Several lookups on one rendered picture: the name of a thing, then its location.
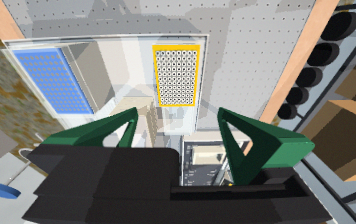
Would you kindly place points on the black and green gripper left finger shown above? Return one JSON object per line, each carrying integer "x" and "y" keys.
{"x": 93, "y": 133}

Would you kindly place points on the grey perforated base plate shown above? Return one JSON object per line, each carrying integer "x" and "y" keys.
{"x": 250, "y": 41}

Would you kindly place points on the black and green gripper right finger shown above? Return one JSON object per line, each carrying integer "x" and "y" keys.
{"x": 272, "y": 146}

